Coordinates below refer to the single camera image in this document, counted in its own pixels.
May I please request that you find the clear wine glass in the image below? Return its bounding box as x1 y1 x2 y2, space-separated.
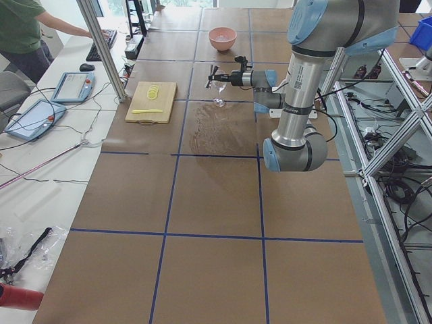
211 70 226 107

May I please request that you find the pink bowl of ice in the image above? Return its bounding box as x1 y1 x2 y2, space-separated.
208 27 237 52

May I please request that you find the lemon slices stack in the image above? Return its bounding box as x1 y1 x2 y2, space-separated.
146 84 159 100

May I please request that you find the bamboo cutting board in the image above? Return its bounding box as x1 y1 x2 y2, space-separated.
125 82 177 124

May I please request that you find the yellow plastic knife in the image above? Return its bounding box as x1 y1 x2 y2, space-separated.
132 109 164 114

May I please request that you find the black keyboard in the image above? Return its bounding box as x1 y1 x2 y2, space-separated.
85 28 118 62

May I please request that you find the black computer mouse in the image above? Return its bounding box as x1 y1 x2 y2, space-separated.
79 63 95 72

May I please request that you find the pink grabber stick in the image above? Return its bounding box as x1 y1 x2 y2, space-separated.
0 139 105 189

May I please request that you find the upper teach pendant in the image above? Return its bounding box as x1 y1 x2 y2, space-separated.
51 72 95 105

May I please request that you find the teach pendant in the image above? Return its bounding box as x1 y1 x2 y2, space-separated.
51 72 95 105
5 99 66 141

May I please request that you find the lower teach pendant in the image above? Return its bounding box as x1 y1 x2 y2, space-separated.
5 99 66 141

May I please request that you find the person in green shirt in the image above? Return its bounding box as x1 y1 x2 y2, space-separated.
1 1 91 84

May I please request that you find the blue plastic bin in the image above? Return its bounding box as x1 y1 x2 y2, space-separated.
409 16 432 51

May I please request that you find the red fire extinguisher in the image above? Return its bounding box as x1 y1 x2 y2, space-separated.
0 283 44 311

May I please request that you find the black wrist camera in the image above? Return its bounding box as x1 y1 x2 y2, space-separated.
234 55 252 72

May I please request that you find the aluminium frame post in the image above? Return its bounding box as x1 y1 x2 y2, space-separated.
76 0 127 103

